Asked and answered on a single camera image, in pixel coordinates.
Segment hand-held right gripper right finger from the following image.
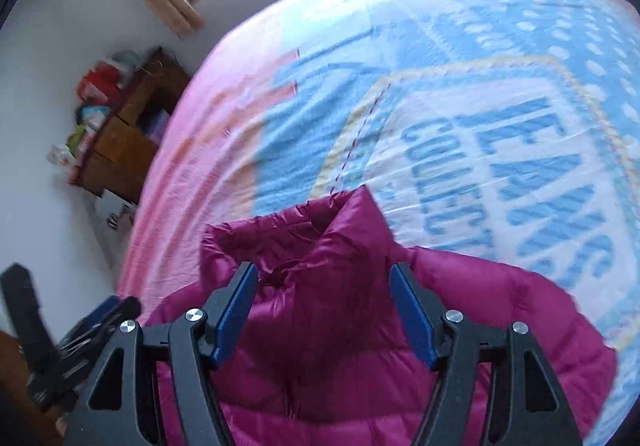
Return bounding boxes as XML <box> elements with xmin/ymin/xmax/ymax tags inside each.
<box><xmin>389</xmin><ymin>262</ymin><xmax>583</xmax><ymax>446</ymax></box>

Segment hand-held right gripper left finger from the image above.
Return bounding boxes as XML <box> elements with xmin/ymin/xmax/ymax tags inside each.
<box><xmin>64</xmin><ymin>262</ymin><xmax>259</xmax><ymax>446</ymax></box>

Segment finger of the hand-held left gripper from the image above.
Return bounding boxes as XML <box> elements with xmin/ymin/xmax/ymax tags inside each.
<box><xmin>0</xmin><ymin>263</ymin><xmax>78</xmax><ymax>413</ymax></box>
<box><xmin>54</xmin><ymin>295</ymin><xmax>143</xmax><ymax>369</ymax></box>

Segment magenta down jacket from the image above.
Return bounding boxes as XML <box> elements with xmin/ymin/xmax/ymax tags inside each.
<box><xmin>142</xmin><ymin>185</ymin><xmax>621</xmax><ymax>446</ymax></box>

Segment white paper bag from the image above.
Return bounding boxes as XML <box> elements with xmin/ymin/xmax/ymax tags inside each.
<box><xmin>95</xmin><ymin>188</ymin><xmax>139</xmax><ymax>233</ymax></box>

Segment wooden desk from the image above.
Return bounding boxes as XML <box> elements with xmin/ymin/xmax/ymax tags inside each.
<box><xmin>70</xmin><ymin>48</ymin><xmax>193</xmax><ymax>204</ymax></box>

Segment white box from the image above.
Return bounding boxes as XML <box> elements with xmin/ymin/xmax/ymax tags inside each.
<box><xmin>47</xmin><ymin>143</ymin><xmax>76</xmax><ymax>169</ymax></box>

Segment green cloth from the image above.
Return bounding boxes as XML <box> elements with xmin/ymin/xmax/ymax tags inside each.
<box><xmin>66</xmin><ymin>125</ymin><xmax>90</xmax><ymax>153</ymax></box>

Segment blue box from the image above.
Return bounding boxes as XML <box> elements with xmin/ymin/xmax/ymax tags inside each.
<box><xmin>144</xmin><ymin>110</ymin><xmax>172</xmax><ymax>145</ymax></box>

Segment red box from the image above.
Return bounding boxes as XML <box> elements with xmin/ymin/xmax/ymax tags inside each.
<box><xmin>77</xmin><ymin>68</ymin><xmax>123</xmax><ymax>102</ymax></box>

